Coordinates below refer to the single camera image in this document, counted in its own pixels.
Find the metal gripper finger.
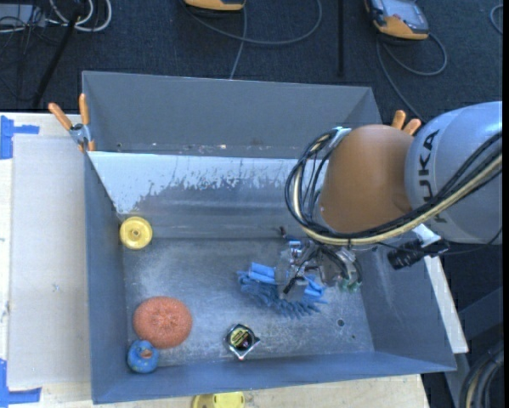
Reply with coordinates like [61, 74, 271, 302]
[279, 239, 319, 275]
[281, 270, 311, 303]

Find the black and yellow tape measure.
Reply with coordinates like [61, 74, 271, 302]
[223, 323, 262, 361]

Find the grey metal bin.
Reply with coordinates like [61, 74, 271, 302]
[80, 70, 459, 405]

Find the orange round scrubber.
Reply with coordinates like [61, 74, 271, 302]
[132, 296, 194, 350]

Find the yellow plastic wheel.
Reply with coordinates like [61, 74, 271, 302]
[118, 215, 154, 251]

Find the blue toy duck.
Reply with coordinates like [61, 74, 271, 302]
[127, 339, 161, 375]

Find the pale flat board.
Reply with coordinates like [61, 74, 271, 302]
[6, 133, 92, 393]

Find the black cylinder on white bracket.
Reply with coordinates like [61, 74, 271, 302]
[387, 223, 451, 271]

